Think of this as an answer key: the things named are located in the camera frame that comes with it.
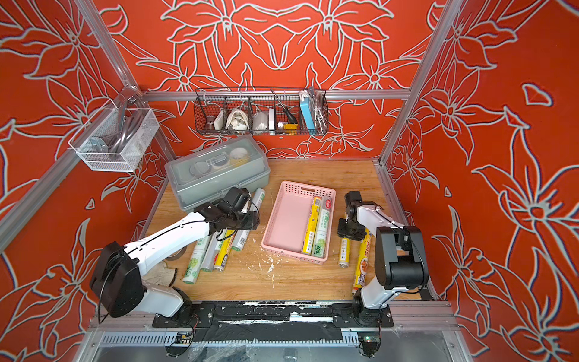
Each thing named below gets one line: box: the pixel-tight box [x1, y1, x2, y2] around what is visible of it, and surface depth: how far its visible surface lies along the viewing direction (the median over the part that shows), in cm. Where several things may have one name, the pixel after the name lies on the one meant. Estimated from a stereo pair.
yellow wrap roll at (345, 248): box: [339, 237, 352, 269], surface depth 86 cm
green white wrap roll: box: [312, 195, 333, 259], surface depth 91 cm
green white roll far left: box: [182, 236, 208, 285], surface depth 81 cm
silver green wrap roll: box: [201, 230, 220, 273], surface depth 84 cm
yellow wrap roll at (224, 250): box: [213, 229, 238, 273], surface depth 85 cm
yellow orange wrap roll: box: [352, 227, 373, 295], surface depth 82 cm
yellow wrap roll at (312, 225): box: [302, 195, 322, 256], surface depth 93 cm
